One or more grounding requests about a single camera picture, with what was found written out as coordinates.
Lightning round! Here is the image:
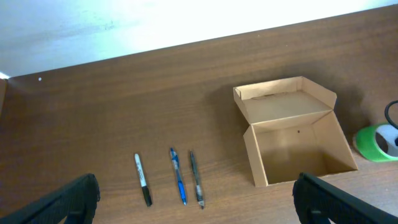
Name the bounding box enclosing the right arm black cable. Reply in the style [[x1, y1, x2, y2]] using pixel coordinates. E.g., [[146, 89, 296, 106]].
[[384, 100, 398, 130]]

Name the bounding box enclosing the black pen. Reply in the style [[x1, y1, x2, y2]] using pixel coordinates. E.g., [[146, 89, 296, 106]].
[[190, 151, 205, 210]]

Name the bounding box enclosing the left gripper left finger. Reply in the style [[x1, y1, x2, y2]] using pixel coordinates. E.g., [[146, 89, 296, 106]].
[[1, 174, 100, 224]]

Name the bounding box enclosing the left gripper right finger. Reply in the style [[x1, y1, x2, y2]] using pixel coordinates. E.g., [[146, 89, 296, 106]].
[[293, 172, 397, 224]]

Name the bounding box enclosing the black and white marker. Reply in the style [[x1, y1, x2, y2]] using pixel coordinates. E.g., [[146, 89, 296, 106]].
[[134, 154, 152, 207]]

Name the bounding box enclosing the blue pen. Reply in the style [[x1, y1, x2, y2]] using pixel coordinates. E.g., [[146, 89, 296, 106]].
[[170, 147, 187, 205]]

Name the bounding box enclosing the green tape roll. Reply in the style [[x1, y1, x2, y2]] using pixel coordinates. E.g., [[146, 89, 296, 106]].
[[354, 123, 397, 162]]

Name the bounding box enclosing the open cardboard box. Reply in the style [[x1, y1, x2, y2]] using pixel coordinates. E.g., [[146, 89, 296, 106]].
[[233, 77, 358, 187]]

